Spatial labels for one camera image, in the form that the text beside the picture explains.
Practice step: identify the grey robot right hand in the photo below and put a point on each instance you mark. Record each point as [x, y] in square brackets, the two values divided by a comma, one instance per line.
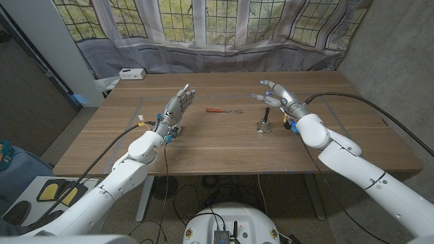
[291, 103]

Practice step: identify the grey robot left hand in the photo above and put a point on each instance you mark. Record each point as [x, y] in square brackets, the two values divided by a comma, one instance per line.
[174, 110]

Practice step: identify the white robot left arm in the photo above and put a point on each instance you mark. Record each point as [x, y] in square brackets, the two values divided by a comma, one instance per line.
[132, 166]

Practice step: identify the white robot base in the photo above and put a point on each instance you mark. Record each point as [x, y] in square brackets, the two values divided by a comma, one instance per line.
[234, 217]

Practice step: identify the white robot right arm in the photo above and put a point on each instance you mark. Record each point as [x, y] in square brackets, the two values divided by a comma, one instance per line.
[346, 159]

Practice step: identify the white cube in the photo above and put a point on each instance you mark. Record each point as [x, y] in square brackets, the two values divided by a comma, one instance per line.
[178, 129]

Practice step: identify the grey tape outline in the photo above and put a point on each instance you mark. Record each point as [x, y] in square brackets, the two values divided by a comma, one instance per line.
[220, 97]

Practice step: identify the white power box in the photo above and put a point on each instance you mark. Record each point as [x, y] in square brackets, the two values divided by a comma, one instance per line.
[132, 74]

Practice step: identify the printed window backdrop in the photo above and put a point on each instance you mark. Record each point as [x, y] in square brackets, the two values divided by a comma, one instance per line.
[220, 57]

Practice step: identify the black round floor fan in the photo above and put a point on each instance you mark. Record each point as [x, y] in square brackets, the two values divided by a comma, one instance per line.
[171, 187]

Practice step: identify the white table leg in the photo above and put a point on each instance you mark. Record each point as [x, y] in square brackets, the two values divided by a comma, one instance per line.
[146, 200]

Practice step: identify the grey table leg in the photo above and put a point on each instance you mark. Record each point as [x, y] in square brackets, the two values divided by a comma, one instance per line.
[315, 200]

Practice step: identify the black antenna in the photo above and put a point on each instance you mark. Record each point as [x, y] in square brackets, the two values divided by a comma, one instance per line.
[235, 230]

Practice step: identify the grey electronics box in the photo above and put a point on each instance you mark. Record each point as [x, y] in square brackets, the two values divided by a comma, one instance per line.
[221, 237]

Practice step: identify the black yellow foot pedal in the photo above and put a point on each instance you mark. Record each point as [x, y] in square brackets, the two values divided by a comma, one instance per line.
[49, 191]
[69, 196]

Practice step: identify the white floor board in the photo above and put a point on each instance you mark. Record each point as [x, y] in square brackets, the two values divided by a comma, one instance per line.
[32, 183]

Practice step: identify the blue grey cushion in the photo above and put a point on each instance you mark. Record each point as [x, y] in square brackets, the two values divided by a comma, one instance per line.
[23, 169]

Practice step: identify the dark shoe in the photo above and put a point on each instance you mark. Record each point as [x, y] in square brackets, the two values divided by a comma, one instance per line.
[52, 217]
[17, 213]

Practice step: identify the white robot chest edge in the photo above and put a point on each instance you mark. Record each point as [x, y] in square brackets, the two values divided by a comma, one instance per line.
[68, 240]

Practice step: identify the teal fabric item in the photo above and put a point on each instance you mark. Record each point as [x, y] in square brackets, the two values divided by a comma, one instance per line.
[5, 154]

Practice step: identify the person's dark trouser leg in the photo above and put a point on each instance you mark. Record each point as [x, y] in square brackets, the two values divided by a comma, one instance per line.
[8, 230]

